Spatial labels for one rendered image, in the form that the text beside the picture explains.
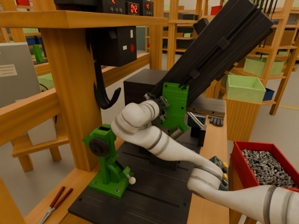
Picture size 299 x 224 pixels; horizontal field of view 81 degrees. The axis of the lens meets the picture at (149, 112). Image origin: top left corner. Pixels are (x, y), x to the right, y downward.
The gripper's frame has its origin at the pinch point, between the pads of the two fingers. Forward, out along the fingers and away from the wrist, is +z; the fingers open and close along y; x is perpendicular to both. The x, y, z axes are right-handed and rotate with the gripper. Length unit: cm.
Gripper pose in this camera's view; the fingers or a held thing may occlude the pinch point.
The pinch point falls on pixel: (160, 104)
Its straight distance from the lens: 77.4
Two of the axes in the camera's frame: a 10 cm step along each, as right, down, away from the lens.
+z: 3.4, -1.9, 9.2
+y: -5.8, -8.1, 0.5
